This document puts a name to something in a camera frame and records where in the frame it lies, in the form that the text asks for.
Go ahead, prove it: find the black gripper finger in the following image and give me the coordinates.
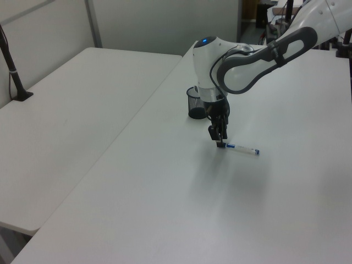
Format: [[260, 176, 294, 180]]
[[207, 124, 224, 149], [219, 117, 229, 140]]

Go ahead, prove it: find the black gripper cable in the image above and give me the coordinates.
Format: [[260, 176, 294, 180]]
[[208, 45, 231, 119]]

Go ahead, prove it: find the white side table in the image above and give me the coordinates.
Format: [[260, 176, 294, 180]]
[[0, 47, 184, 237]]

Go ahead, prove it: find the black background pole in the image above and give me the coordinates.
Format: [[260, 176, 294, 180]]
[[284, 0, 294, 22]]

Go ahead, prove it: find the grey aluminium partition post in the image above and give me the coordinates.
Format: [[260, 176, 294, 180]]
[[84, 0, 103, 49]]

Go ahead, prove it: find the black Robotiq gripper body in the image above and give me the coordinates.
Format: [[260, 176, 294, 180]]
[[202, 97, 230, 125]]

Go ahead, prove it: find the black mesh pen cup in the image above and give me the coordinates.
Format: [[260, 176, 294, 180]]
[[186, 86, 208, 120]]

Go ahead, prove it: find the black velcro cable strap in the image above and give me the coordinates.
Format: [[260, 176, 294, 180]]
[[267, 40, 287, 68]]

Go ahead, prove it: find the black camera pole with base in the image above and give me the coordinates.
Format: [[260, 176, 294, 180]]
[[334, 27, 352, 58], [0, 23, 34, 102]]

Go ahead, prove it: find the dark background cabinet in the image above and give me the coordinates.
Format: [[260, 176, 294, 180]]
[[255, 2, 269, 29]]

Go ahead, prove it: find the small blue object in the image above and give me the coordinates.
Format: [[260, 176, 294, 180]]
[[221, 142, 261, 157]]

